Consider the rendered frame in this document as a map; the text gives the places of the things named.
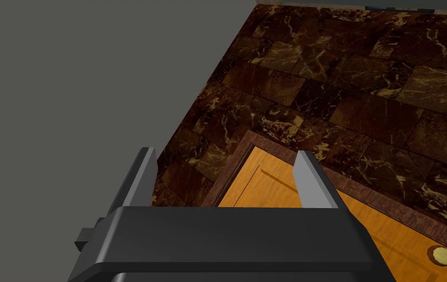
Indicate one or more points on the brass round door knob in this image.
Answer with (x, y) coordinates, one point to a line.
(441, 255)

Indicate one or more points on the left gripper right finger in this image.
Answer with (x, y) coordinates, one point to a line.
(313, 184)

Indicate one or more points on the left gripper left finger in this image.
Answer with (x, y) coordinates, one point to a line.
(139, 182)

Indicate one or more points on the orange wooden door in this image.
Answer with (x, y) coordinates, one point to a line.
(388, 235)

